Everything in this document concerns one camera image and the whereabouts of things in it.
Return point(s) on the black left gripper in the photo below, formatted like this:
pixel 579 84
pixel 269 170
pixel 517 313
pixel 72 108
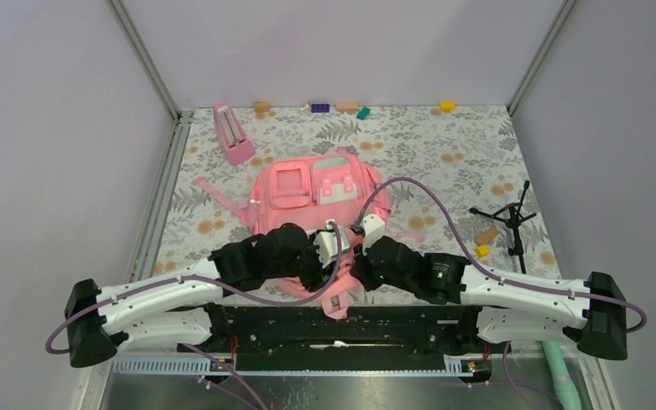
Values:
pixel 316 279

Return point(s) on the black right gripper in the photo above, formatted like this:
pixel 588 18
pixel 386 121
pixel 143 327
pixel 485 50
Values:
pixel 360 270

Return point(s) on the pink student backpack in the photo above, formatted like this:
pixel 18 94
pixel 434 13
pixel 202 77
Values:
pixel 309 191

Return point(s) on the yellow marker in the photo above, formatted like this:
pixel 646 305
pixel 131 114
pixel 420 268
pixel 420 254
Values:
pixel 482 251

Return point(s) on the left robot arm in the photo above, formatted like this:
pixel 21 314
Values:
pixel 99 322

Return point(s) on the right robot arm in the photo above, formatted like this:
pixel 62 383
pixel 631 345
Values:
pixel 593 313

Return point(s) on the tan wooden wedge block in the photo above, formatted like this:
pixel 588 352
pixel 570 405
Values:
pixel 487 237

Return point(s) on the floral table mat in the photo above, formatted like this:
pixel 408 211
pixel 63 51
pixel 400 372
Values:
pixel 440 165

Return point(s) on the pink metronome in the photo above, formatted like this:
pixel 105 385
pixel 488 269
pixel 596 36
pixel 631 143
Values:
pixel 234 143

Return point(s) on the black microphone tripod stand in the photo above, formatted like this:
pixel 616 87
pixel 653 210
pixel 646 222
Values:
pixel 512 218

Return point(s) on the purple toy brick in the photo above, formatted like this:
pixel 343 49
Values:
pixel 320 108

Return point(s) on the wooden block far left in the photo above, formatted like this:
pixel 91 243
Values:
pixel 261 107

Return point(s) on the teal block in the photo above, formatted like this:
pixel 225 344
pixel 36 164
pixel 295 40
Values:
pixel 363 113

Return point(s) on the long wooden block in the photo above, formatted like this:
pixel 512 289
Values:
pixel 347 107

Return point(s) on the mint green microphone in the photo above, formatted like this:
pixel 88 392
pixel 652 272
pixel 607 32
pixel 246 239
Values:
pixel 563 386

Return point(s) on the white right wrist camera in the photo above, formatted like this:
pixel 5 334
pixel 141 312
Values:
pixel 372 229

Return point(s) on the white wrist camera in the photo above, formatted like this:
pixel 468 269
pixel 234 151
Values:
pixel 332 242
pixel 372 229

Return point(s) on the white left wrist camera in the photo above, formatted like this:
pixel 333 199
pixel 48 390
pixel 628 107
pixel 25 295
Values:
pixel 332 242

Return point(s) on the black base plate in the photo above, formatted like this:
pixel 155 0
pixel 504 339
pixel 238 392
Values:
pixel 369 339

